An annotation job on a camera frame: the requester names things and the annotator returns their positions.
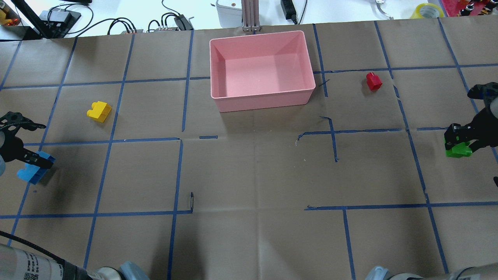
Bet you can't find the black power adapter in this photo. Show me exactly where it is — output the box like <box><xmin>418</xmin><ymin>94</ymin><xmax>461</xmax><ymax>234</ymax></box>
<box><xmin>280</xmin><ymin>0</ymin><xmax>297</xmax><ymax>24</ymax></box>

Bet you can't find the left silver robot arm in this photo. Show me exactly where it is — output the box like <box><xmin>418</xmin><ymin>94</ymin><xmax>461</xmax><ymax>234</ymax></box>
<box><xmin>1</xmin><ymin>231</ymin><xmax>149</xmax><ymax>280</ymax></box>

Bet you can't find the yellow block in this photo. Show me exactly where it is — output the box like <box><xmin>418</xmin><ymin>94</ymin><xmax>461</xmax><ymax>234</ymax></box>
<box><xmin>86</xmin><ymin>101</ymin><xmax>112</xmax><ymax>123</ymax></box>

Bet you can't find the blue block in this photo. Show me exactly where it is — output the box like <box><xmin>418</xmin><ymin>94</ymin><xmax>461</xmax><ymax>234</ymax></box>
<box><xmin>17</xmin><ymin>151</ymin><xmax>56</xmax><ymax>185</ymax></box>

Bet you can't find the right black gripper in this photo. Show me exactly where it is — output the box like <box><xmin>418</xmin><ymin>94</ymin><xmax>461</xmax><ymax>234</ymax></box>
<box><xmin>444</xmin><ymin>110</ymin><xmax>498</xmax><ymax>152</ymax></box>

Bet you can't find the red block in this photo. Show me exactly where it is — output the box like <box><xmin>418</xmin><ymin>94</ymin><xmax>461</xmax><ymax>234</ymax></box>
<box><xmin>366</xmin><ymin>72</ymin><xmax>383</xmax><ymax>91</ymax></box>

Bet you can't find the green block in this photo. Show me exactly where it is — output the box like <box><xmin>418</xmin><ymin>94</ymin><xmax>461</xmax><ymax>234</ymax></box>
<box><xmin>446</xmin><ymin>142</ymin><xmax>473</xmax><ymax>158</ymax></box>

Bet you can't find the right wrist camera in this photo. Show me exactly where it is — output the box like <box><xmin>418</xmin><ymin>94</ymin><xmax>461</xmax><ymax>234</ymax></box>
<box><xmin>466</xmin><ymin>82</ymin><xmax>498</xmax><ymax>108</ymax></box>

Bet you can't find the aluminium frame post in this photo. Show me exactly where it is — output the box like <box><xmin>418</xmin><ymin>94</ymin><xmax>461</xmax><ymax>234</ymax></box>
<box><xmin>241</xmin><ymin>0</ymin><xmax>261</xmax><ymax>32</ymax></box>

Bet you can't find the white square device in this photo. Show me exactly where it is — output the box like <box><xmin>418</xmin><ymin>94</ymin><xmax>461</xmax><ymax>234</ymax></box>
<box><xmin>215</xmin><ymin>0</ymin><xmax>242</xmax><ymax>28</ymax></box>

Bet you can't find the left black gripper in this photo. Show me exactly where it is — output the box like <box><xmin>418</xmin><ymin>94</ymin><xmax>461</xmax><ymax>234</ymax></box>
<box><xmin>0</xmin><ymin>134</ymin><xmax>54</xmax><ymax>170</ymax></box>

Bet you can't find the red parts tray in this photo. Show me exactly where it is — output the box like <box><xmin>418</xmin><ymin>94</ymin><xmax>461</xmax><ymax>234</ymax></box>
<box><xmin>440</xmin><ymin>0</ymin><xmax>498</xmax><ymax>18</ymax></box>

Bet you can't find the pink plastic box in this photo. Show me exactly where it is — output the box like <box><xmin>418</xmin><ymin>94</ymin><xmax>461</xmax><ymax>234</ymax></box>
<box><xmin>209</xmin><ymin>30</ymin><xmax>316</xmax><ymax>113</ymax></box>

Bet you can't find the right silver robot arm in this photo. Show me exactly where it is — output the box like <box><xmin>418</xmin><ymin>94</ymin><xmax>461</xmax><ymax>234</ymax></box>
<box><xmin>366</xmin><ymin>108</ymin><xmax>497</xmax><ymax>280</ymax></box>

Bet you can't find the yellow tape roll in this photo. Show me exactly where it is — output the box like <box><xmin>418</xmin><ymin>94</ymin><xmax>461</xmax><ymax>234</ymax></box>
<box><xmin>409</xmin><ymin>2</ymin><xmax>445</xmax><ymax>19</ymax></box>

